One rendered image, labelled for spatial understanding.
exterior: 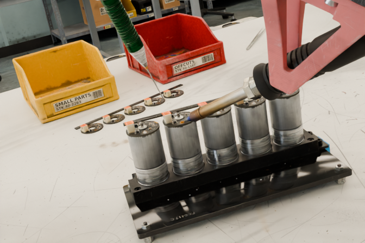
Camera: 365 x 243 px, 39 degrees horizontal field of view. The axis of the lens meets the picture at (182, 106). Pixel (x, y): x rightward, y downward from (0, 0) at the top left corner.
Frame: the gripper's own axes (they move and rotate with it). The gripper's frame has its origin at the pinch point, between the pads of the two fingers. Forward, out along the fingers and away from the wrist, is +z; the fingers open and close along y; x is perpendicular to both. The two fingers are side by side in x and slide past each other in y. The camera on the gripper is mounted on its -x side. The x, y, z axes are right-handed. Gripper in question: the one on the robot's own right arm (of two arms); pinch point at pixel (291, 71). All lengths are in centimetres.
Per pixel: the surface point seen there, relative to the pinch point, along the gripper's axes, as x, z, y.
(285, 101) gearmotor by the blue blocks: -0.3, 5.2, -5.4
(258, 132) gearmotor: -1.0, 7.6, -3.6
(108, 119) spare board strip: -17.9, 20.7, -10.6
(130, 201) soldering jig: -6.4, 13.7, 3.6
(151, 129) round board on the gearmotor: -7.3, 8.4, 1.5
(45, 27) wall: -266, 222, -296
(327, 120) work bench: 2.7, 10.3, -14.5
